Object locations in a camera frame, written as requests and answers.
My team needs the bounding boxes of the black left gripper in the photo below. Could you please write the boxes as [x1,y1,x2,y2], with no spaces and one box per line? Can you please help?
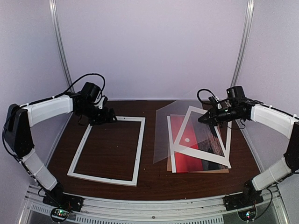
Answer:
[78,102,118,126]

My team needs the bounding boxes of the aluminium front rail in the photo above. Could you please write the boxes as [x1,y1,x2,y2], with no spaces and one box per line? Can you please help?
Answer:
[17,182,285,224]

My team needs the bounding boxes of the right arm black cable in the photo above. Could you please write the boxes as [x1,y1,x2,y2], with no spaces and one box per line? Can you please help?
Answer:
[197,88,221,105]

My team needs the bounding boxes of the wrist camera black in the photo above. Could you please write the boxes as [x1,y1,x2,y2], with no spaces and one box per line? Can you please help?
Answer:
[80,82,100,102]
[226,86,245,98]

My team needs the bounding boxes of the brown backing board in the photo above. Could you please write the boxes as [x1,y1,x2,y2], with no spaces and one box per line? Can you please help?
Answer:
[165,113,231,175]

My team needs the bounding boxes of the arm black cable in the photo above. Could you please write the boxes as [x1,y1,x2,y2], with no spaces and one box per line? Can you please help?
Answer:
[66,73,106,94]
[197,88,221,105]

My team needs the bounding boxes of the clear acrylic sheet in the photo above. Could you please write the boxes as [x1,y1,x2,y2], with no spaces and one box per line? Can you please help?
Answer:
[153,100,202,163]

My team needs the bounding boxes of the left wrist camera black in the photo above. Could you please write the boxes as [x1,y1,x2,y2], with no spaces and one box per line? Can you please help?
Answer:
[80,82,100,102]

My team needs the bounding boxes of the white picture frame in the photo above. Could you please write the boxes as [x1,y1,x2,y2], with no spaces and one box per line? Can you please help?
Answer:
[67,116,146,187]

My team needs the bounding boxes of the controller board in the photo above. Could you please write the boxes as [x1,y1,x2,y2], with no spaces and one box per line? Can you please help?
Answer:
[50,208,70,223]
[237,208,257,222]

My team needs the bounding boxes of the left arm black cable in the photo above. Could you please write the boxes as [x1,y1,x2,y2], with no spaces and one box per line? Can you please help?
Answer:
[66,73,106,94]

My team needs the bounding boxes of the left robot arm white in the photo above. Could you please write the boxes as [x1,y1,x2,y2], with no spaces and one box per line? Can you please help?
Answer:
[2,92,117,207]

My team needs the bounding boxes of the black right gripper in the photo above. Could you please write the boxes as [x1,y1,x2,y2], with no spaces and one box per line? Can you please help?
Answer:
[198,104,242,128]

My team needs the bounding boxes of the aluminium corner post right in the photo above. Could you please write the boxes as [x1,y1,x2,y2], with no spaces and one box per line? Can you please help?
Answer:
[230,0,255,87]

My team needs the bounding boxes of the aluminium corner post left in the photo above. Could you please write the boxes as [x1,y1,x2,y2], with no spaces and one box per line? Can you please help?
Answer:
[49,0,74,91]

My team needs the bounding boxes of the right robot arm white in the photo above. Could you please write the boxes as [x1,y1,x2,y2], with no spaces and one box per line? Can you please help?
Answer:
[198,102,299,206]

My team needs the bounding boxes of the right controller board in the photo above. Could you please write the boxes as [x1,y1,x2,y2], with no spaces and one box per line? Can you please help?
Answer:
[237,208,257,222]

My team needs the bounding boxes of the aluminium corner post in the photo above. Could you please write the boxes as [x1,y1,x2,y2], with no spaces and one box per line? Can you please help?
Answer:
[230,0,255,87]
[49,0,74,91]

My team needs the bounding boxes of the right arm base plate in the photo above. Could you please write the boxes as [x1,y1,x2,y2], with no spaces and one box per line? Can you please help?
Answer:
[223,180,263,211]

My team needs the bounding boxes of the left controller board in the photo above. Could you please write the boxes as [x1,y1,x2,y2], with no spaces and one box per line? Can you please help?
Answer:
[50,208,70,223]

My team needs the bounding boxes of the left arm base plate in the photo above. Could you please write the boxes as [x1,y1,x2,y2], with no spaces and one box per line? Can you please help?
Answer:
[42,183,84,212]

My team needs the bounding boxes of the red and dark photo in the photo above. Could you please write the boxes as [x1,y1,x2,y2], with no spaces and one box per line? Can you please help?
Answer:
[174,113,229,173]

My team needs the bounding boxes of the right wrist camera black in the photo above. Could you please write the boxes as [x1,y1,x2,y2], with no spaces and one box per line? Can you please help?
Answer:
[226,86,245,98]

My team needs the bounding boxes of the white mat board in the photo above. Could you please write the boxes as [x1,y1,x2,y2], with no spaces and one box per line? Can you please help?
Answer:
[171,106,232,168]

